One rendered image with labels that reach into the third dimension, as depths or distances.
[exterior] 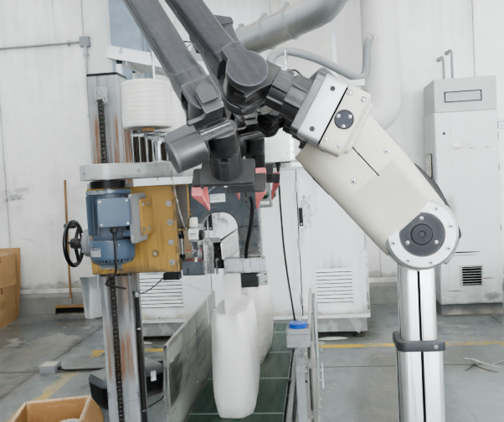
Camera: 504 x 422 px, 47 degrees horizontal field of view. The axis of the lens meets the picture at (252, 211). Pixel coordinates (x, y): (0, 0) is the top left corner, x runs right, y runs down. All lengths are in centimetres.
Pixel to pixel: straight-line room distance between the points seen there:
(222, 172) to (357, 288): 385
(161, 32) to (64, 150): 553
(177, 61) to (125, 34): 496
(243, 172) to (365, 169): 27
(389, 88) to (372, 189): 394
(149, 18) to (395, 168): 57
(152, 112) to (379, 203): 92
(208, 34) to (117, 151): 113
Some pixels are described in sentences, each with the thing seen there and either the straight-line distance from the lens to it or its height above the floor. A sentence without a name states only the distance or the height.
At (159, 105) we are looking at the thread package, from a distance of 193.
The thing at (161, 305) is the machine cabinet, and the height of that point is 33.
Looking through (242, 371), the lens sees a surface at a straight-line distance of 240.
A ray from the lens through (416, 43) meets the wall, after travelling 627.
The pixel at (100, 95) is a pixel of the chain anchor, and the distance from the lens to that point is 223.
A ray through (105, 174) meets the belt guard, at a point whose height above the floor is 138.
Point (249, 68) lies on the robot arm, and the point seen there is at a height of 154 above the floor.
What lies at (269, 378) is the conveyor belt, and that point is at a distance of 292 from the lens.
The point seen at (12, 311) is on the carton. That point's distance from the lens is 661.
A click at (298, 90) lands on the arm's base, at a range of 107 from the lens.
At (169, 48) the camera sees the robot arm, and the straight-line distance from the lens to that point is 111.
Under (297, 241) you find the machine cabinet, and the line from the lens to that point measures 476.
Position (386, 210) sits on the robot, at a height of 126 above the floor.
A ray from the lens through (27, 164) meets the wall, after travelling 680.
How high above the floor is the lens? 134
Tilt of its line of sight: 3 degrees down
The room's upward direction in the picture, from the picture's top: 3 degrees counter-clockwise
